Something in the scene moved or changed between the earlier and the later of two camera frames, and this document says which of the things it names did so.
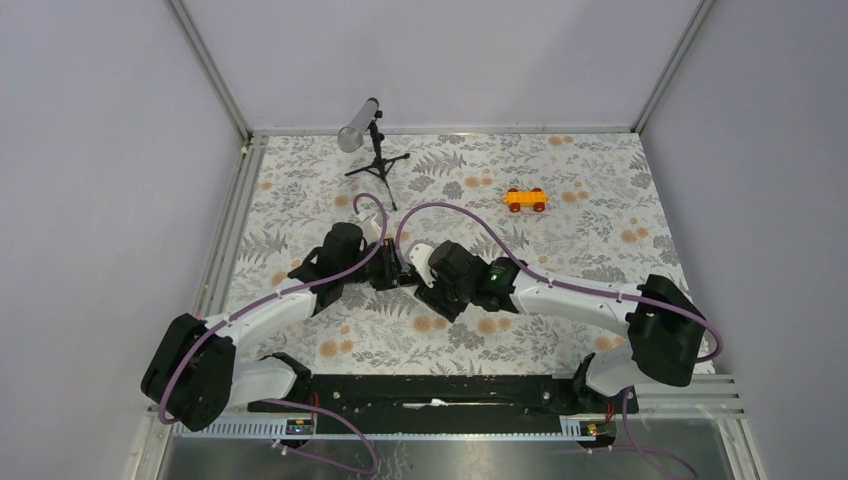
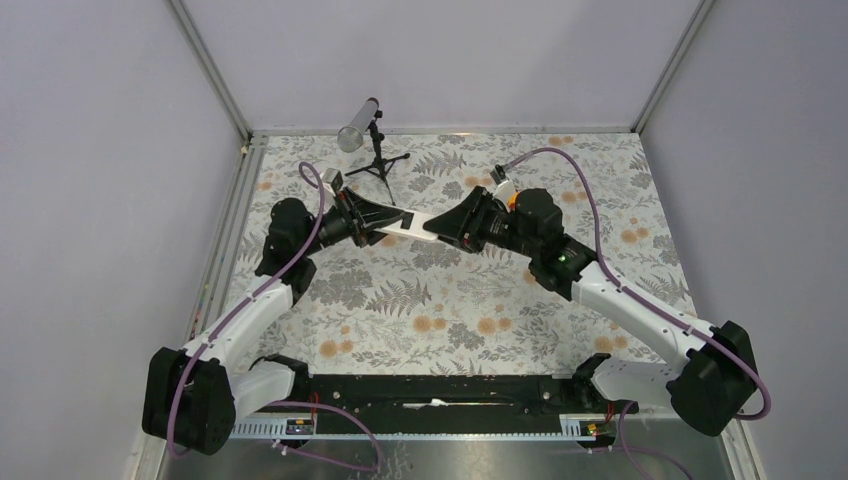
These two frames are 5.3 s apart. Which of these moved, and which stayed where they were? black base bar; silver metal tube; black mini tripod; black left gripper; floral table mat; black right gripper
Moved: black left gripper; black right gripper
Stayed: floral table mat; black base bar; black mini tripod; silver metal tube
